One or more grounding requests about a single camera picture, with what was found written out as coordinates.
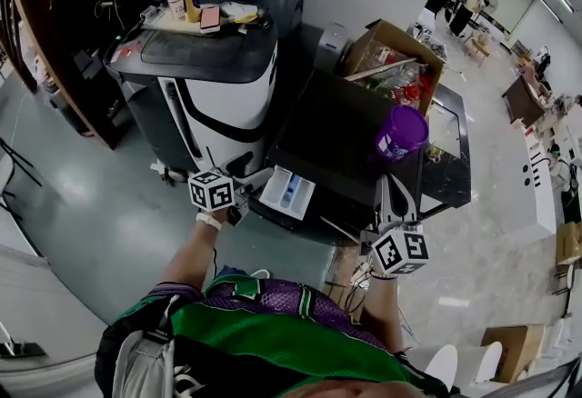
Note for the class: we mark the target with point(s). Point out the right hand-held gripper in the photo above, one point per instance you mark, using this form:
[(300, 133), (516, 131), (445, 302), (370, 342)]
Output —
[(400, 246)]

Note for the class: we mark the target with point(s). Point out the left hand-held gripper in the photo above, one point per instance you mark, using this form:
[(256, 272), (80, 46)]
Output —
[(211, 189)]

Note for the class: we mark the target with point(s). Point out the white plastic detergent drawer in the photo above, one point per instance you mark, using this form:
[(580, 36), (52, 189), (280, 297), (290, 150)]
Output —
[(286, 194)]

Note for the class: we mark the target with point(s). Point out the person's right forearm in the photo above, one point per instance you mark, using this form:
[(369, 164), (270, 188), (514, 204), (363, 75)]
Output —
[(382, 314)]

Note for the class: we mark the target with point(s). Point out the person's left forearm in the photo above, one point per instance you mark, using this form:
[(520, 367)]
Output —
[(191, 255)]

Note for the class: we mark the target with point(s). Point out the open cardboard box of clutter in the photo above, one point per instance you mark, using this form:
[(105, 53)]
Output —
[(386, 42)]

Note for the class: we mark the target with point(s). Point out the white wristband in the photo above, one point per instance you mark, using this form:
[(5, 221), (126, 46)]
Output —
[(209, 221)]

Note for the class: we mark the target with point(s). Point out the thin beaded wristband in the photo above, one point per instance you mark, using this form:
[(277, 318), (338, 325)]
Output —
[(384, 274)]

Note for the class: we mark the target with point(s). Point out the person's blue shorts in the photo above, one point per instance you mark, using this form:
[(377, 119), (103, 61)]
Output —
[(229, 273)]

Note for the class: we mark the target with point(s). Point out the white black top-load washing machine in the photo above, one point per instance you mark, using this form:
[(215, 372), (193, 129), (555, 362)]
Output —
[(227, 101)]

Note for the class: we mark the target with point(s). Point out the person's pink white sneaker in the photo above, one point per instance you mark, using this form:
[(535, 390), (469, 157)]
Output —
[(259, 272)]

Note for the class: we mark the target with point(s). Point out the black side table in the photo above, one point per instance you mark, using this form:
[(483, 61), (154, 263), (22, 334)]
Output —
[(448, 160)]

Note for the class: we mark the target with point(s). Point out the purple plastic bucket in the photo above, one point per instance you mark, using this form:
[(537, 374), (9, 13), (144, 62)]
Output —
[(402, 132)]

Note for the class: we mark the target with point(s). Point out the white toilet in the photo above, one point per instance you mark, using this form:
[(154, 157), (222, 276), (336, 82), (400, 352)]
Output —
[(443, 366), (486, 362)]

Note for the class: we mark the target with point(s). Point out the black front-load washing machine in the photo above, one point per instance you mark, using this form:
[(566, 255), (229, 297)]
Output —
[(336, 132)]

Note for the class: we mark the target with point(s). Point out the person's green purple jersey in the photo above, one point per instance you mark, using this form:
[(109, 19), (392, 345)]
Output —
[(282, 323)]

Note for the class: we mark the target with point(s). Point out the white cabinet with hooks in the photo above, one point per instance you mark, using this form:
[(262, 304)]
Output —
[(536, 187)]

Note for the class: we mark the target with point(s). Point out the plain cardboard box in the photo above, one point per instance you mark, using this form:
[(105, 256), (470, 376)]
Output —
[(570, 244), (514, 348)]

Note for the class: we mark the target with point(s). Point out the pink phone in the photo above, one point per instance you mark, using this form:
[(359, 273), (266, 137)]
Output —
[(210, 19)]

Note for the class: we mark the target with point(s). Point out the small grey appliance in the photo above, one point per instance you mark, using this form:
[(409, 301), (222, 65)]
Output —
[(334, 44)]

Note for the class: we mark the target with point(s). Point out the grey black backpack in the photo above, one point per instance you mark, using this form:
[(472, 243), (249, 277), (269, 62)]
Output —
[(136, 364)]

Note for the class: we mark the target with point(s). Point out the brown wooden desk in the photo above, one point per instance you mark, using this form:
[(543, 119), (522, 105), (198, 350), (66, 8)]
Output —
[(523, 98)]

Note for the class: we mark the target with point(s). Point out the standing fan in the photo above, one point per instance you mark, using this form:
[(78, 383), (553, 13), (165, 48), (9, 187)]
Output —
[(490, 3)]

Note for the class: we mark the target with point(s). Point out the black frame chair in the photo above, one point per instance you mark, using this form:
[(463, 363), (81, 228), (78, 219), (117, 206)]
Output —
[(13, 173)]

